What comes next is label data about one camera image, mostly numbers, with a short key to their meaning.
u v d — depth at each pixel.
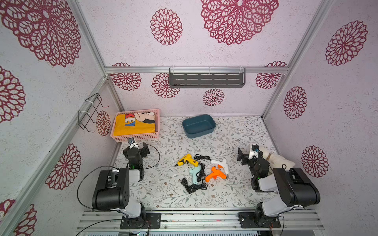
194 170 0.90
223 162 0.93
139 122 1.09
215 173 0.90
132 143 0.78
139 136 1.03
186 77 0.95
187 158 0.95
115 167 0.52
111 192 0.45
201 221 0.75
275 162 0.83
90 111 0.78
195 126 1.14
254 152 0.77
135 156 0.69
